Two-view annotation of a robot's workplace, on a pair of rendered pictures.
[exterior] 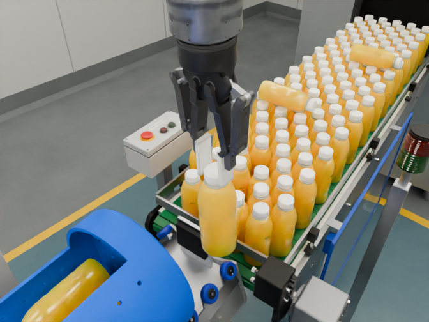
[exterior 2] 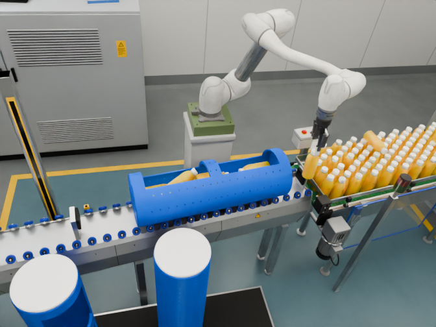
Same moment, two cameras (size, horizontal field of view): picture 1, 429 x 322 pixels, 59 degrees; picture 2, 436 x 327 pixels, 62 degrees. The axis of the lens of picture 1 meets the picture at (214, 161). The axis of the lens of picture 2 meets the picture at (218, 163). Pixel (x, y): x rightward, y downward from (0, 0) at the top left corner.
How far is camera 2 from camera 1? 1.41 m
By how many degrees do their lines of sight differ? 23
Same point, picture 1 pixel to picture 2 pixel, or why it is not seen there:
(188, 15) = (320, 112)
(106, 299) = (270, 169)
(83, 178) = (262, 138)
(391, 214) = (385, 207)
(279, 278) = (324, 202)
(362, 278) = (367, 235)
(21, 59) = not seen: hidden behind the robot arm
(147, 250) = (285, 163)
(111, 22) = (324, 47)
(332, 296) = (344, 225)
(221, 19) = (326, 116)
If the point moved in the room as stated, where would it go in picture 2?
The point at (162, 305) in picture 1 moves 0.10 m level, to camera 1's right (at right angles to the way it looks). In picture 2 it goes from (282, 180) to (298, 188)
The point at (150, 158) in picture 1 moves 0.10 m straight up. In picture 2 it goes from (300, 141) to (304, 129)
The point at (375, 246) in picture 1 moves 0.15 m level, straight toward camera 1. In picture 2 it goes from (376, 220) to (356, 227)
